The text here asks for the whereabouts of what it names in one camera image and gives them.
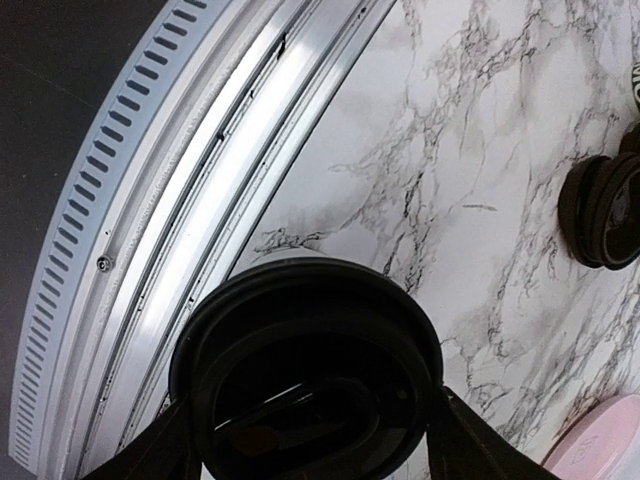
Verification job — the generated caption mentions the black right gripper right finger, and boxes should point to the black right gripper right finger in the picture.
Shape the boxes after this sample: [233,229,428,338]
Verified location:
[427,387,550,479]

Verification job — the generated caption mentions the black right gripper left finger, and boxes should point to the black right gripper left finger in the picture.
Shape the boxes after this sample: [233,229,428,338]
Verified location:
[85,395,202,480]

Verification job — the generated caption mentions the pink plate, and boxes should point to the pink plate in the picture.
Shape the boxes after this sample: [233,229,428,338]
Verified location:
[543,394,639,479]

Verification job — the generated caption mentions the front stack of black lids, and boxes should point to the front stack of black lids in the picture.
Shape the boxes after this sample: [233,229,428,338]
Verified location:
[558,152,639,271]

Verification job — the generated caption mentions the black cup holding straws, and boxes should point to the black cup holding straws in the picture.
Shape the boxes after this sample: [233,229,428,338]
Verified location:
[628,61,640,108]

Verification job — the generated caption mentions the front aluminium rail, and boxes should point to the front aluminium rail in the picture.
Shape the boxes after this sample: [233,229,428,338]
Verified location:
[8,1,391,479]

